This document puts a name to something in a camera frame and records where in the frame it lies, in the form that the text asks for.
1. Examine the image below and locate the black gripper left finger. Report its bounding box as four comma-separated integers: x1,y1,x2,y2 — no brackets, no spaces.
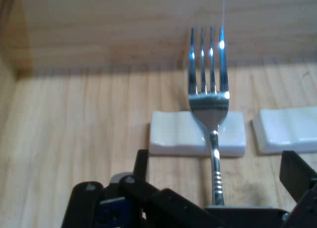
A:
61,148,223,228

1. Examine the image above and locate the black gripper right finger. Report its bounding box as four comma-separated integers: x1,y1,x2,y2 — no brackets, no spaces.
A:
279,150,317,228

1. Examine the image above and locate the white ceramic cutlery rest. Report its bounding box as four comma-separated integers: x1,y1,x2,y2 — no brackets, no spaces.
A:
252,106,317,155
148,110,248,158

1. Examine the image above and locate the silver metal fork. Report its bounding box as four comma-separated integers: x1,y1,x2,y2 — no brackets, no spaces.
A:
187,26,230,206

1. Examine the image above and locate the light wooden drawer box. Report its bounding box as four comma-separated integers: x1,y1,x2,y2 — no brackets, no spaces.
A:
0,0,317,228

